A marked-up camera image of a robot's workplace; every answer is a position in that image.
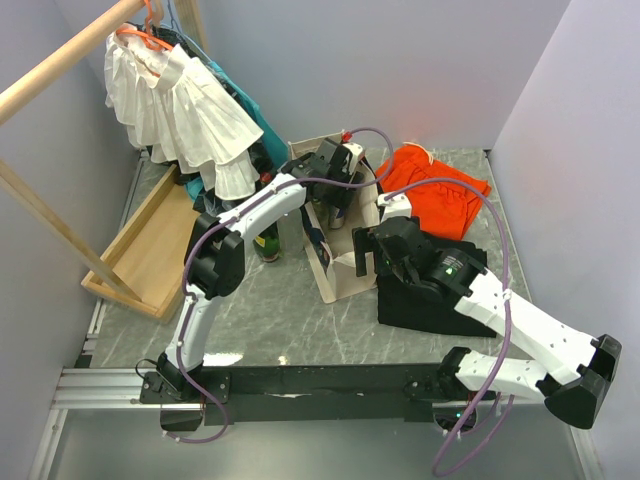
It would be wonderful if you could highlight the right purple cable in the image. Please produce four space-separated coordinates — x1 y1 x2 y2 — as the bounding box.
381 178 514 477

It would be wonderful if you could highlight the pocari sweat plastic bottle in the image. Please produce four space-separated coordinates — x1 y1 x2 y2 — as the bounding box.
278 209 304 254

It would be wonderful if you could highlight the black cloth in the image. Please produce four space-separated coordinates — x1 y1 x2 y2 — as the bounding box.
374 245 497 338

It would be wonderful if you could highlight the wooden clothes rail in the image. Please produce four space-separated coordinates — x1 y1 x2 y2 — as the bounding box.
0 0 208 306

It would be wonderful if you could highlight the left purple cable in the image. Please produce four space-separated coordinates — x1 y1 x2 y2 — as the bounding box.
159 125 397 445

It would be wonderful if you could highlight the coca-cola glass bottle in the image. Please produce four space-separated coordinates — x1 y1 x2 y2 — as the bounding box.
259 172 273 189

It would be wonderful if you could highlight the white ruffled garment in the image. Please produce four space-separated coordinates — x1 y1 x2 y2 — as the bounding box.
104 33 263 200

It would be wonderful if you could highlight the dark floral garment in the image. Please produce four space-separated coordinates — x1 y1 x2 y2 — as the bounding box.
152 26 287 202

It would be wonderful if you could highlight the clear glass bottle green cap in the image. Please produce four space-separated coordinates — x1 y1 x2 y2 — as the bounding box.
311 199 329 229

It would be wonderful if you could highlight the purple cable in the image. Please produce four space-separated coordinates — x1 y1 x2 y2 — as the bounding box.
381 178 514 477
159 125 397 445

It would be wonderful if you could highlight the cream canvas tote bag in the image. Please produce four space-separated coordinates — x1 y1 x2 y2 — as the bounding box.
288 131 380 304

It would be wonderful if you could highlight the green glass bottle gold cap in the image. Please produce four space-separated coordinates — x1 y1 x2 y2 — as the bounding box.
253 222 280 263

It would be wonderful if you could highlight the orange clothes hanger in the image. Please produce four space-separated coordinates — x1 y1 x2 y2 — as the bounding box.
115 0 174 52

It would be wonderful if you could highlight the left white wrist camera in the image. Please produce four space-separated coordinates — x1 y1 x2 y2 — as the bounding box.
341 131 365 183

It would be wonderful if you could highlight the teal garment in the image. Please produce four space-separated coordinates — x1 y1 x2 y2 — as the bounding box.
199 60 288 201

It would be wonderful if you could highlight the orange cloth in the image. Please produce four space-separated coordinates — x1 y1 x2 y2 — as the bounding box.
376 143 491 240

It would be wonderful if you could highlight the red bull can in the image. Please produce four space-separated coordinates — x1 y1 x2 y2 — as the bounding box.
328 206 346 230

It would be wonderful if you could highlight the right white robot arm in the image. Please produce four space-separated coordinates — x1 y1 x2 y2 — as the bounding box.
352 217 622 430

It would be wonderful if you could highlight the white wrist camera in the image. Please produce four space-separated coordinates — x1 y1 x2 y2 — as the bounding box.
376 194 412 223
341 131 365 183

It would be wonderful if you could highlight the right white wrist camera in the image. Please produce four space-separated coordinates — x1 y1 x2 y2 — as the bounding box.
376 194 412 223

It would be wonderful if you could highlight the wooden tray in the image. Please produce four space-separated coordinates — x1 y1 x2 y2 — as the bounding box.
82 166 198 323

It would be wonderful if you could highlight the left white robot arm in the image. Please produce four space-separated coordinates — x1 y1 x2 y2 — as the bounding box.
156 138 364 402

